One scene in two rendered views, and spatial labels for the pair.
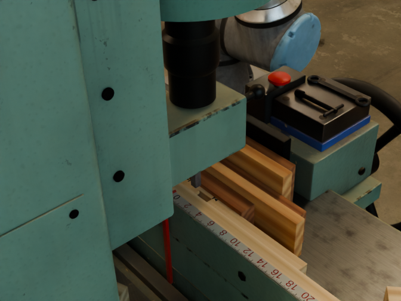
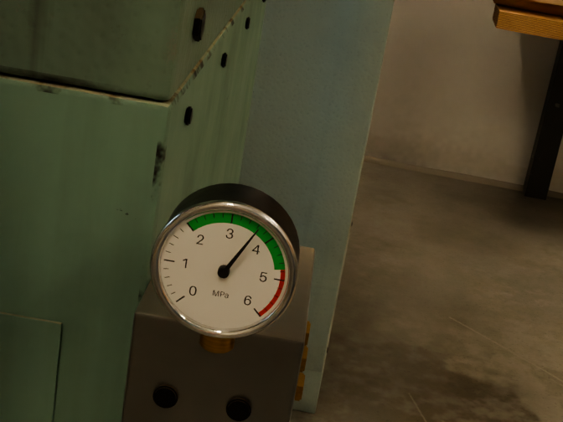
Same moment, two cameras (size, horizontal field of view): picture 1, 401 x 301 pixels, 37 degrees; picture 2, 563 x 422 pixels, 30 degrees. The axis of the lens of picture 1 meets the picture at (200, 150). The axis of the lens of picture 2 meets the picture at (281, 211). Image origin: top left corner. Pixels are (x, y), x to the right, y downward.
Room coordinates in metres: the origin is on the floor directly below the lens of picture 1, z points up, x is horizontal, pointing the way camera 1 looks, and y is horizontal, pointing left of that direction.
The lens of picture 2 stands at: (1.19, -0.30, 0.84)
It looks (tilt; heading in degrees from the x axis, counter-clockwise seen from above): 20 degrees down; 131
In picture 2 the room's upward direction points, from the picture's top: 10 degrees clockwise
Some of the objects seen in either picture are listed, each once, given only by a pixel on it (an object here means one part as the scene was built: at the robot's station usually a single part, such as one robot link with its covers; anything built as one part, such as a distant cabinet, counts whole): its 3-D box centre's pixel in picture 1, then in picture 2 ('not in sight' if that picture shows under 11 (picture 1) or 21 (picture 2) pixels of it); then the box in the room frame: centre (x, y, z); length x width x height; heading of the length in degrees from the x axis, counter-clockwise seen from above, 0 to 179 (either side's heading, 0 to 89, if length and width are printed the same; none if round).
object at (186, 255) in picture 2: not in sight; (225, 275); (0.90, 0.01, 0.65); 0.06 x 0.04 x 0.08; 40
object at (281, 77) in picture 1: (279, 78); not in sight; (0.70, -0.11, 1.02); 0.03 x 0.03 x 0.01
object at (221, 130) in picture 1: (179, 138); not in sight; (0.56, 0.02, 1.03); 0.14 x 0.07 x 0.09; 130
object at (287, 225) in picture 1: (231, 193); not in sight; (0.57, -0.04, 0.93); 0.22 x 0.01 x 0.06; 40
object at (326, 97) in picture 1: (307, 101); not in sight; (0.69, -0.14, 0.99); 0.13 x 0.11 x 0.06; 40
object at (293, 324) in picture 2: not in sight; (226, 347); (0.86, 0.07, 0.58); 0.12 x 0.08 x 0.08; 130
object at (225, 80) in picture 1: (216, 65); not in sight; (1.39, -0.05, 0.67); 0.19 x 0.19 x 0.10
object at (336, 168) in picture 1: (305, 147); not in sight; (0.68, -0.15, 0.92); 0.15 x 0.13 x 0.09; 40
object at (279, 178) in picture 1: (228, 162); not in sight; (0.63, -0.04, 0.94); 0.20 x 0.02 x 0.08; 40
